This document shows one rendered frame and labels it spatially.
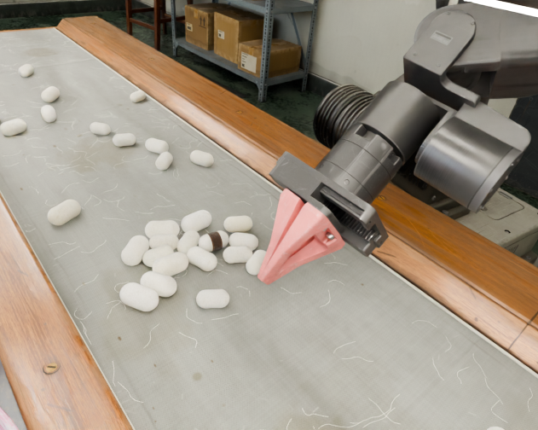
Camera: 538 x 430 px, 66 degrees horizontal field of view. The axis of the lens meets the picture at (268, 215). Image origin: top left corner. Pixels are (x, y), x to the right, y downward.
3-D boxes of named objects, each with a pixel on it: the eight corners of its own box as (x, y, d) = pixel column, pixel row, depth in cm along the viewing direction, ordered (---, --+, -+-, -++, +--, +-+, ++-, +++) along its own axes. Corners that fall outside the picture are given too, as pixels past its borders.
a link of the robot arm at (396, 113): (393, 98, 40) (391, 61, 35) (456, 133, 37) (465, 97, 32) (348, 152, 40) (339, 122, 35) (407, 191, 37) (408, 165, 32)
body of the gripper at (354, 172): (359, 227, 30) (422, 151, 31) (269, 165, 36) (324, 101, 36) (376, 254, 36) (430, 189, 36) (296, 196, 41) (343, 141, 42)
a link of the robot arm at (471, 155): (440, 66, 41) (446, 3, 33) (555, 121, 36) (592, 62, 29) (365, 159, 41) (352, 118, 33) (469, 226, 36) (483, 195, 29)
